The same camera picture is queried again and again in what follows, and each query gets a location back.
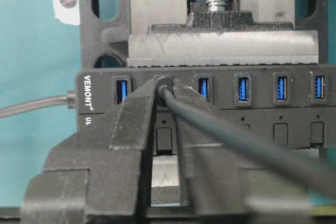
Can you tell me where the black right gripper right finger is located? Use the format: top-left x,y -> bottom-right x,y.
170,81 -> 335,223

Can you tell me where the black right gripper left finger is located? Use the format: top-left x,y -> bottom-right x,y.
20,80 -> 156,223

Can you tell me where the black USB cable with plug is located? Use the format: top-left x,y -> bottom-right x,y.
153,74 -> 336,196

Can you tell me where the black multiport USB hub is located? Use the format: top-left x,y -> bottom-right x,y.
76,65 -> 335,148

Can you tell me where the black bench vise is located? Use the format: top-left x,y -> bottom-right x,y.
78,0 -> 336,209

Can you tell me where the grey hub power cable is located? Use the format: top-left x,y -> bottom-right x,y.
0,90 -> 77,119

